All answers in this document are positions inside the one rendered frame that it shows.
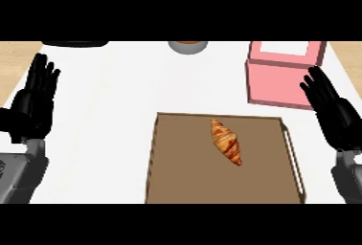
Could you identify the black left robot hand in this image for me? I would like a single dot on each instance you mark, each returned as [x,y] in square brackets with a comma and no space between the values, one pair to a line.
[33,102]

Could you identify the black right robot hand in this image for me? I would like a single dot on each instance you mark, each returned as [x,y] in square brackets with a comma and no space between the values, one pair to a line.
[337,115]

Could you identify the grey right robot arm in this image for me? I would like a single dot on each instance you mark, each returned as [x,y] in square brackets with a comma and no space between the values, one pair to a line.
[347,177]

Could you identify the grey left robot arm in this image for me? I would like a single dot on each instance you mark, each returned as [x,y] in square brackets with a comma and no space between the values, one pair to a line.
[21,172]

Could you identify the pink open box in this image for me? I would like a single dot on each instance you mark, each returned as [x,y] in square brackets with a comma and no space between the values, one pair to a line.
[282,75]

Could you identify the golden brown croissant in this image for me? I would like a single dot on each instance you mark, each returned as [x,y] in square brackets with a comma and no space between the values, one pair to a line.
[226,142]

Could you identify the brown wooden tray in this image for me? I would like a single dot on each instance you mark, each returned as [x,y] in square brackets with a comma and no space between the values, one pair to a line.
[222,162]

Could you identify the black flat object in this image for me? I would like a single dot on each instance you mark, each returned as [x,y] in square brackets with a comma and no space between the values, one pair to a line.
[75,43]

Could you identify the grey round cup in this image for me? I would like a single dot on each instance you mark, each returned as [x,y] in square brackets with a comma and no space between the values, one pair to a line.
[188,47]

